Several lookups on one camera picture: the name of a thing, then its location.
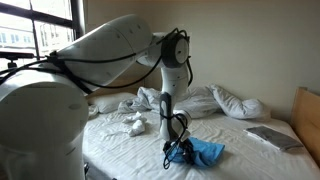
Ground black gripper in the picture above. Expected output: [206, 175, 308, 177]
[177, 137, 196, 166]

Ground blue cloth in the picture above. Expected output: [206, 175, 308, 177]
[164, 136, 226, 168]

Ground grey crumpled duvet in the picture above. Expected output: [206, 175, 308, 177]
[117, 85, 224, 120]

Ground white crumpled socks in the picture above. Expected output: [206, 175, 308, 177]
[121, 111, 148, 138]

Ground white sheeted mattress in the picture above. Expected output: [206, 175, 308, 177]
[82, 108, 320, 180]

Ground grey white pillow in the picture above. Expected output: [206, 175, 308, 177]
[207, 83, 272, 122]

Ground flat white pillow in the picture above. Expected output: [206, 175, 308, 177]
[87, 91, 138, 115]

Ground grey folded towel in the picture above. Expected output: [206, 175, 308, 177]
[244, 125, 305, 153]

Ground black tripod head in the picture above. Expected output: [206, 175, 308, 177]
[0, 50, 37, 70]

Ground dark framed window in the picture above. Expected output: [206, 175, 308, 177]
[0, 0, 85, 72]

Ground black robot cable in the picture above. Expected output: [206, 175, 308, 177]
[0, 27, 195, 170]

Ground black cable strap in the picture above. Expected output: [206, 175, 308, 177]
[45, 49, 70, 77]

